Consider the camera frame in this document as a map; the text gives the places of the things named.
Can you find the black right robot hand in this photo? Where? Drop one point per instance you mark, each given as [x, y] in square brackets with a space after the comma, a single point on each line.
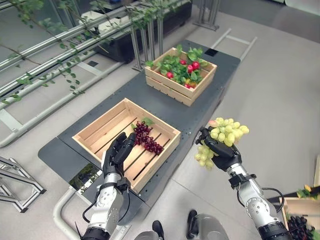
[224, 155]

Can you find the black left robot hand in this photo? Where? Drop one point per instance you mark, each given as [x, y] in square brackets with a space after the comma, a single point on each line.
[119, 154]

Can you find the green grape bunch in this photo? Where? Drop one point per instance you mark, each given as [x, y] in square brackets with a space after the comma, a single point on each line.
[222, 140]

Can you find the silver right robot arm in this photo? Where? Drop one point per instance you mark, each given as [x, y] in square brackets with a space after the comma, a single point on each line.
[257, 202]

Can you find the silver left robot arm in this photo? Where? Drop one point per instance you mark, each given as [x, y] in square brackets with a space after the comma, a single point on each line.
[107, 205]

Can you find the empty slatted wooden crate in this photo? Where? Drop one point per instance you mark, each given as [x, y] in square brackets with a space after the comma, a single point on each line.
[127, 142]

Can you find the red grape bunch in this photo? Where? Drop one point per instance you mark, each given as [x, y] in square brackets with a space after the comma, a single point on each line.
[146, 138]

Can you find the dark grey table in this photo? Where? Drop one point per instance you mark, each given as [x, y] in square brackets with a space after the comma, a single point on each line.
[140, 120]

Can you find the silver robot leg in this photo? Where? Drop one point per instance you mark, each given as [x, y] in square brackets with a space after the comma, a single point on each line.
[147, 236]
[212, 227]

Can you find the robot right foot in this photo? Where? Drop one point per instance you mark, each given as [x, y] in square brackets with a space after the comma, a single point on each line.
[192, 222]

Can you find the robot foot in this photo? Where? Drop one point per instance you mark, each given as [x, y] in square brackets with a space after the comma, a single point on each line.
[192, 222]
[157, 228]

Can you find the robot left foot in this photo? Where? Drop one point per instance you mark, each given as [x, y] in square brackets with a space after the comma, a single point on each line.
[157, 228]

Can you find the wooden crate with radishes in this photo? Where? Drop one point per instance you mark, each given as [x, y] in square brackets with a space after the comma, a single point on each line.
[180, 77]

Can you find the wooden crate with dark grapes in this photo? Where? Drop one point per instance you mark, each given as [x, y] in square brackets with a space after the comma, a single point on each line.
[300, 210]

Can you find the dark purple grape bunch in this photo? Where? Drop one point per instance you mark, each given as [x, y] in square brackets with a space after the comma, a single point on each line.
[300, 225]

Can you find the aluminium profile stand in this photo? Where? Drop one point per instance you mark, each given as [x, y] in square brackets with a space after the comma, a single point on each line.
[17, 185]

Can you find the black equipment case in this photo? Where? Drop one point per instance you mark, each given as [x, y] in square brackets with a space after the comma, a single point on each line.
[145, 32]

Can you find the green leafy vine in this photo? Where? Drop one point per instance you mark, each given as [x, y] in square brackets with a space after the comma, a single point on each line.
[62, 37]

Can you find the aluminium profile rack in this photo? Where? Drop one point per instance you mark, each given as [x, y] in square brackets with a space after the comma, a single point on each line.
[207, 13]

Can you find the aluminium frame rail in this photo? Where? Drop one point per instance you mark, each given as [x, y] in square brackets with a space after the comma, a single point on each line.
[57, 60]

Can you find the grey tubular floor frame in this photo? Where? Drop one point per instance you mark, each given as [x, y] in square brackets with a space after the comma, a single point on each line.
[235, 42]

